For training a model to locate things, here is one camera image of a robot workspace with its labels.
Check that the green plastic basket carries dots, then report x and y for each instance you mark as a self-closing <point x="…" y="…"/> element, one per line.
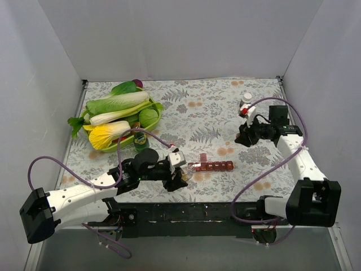
<point x="78" y="123"/>

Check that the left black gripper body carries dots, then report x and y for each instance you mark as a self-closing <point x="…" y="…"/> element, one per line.
<point x="171" y="175"/>

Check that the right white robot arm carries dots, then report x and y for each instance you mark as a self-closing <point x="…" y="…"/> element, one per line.
<point x="314" y="199"/>

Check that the clear yellow pill bottle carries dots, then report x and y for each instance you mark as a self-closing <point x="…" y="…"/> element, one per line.
<point x="187" y="172"/>

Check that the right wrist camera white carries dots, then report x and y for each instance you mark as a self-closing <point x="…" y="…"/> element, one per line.
<point x="248" y="113"/>

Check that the blue white-capped pill bottle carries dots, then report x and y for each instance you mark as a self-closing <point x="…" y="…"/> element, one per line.
<point x="246" y="99"/>

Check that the round green cabbage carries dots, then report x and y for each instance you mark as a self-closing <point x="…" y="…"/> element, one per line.
<point x="147" y="117"/>

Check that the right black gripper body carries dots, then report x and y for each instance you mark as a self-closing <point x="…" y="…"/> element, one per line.
<point x="247" y="131"/>

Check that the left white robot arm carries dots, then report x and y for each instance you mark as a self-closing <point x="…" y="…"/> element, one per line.
<point x="44" y="212"/>

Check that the large napa cabbage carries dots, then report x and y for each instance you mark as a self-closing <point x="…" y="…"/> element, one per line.
<point x="116" y="103"/>

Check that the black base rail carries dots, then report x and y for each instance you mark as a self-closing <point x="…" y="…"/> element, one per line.
<point x="194" y="219"/>

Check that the dark green leafy vegetable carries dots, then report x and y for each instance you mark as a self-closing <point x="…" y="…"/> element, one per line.
<point x="124" y="88"/>

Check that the purple onion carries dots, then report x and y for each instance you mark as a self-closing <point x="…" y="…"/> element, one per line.
<point x="138" y="83"/>

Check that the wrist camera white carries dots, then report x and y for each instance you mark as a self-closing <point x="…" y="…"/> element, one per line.
<point x="248" y="113"/>
<point x="176" y="159"/>

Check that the white-stemmed bok choy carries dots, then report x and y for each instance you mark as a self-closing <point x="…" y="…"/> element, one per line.
<point x="105" y="118"/>

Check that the green glass bottle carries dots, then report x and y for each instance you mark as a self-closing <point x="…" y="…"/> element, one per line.
<point x="140" y="139"/>

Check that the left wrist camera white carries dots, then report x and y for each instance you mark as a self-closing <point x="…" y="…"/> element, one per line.
<point x="176" y="159"/>

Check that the yellow-leaf cabbage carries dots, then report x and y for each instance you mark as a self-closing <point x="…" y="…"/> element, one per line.
<point x="102" y="136"/>

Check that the red weekly pill organizer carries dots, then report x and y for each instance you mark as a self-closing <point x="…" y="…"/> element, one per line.
<point x="205" y="165"/>

